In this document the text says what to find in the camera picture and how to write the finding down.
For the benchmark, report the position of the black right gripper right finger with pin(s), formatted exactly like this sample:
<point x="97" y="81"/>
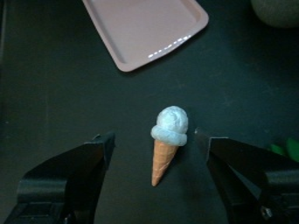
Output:
<point x="248" y="172"/>

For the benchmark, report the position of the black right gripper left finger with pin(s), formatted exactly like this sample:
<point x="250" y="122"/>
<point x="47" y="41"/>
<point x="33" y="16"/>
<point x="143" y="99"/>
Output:
<point x="73" y="172"/>

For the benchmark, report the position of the toy ice cream cone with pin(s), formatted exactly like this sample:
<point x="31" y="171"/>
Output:
<point x="167" y="140"/>

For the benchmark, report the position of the pink rectangular plate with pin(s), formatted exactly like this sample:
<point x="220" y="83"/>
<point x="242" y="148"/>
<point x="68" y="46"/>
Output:
<point x="144" y="29"/>

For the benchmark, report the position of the green toy vegetable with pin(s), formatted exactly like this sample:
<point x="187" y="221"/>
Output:
<point x="287" y="149"/>

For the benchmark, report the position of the dark green round bowl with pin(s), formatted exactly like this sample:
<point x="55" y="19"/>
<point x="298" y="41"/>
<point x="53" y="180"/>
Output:
<point x="276" y="11"/>

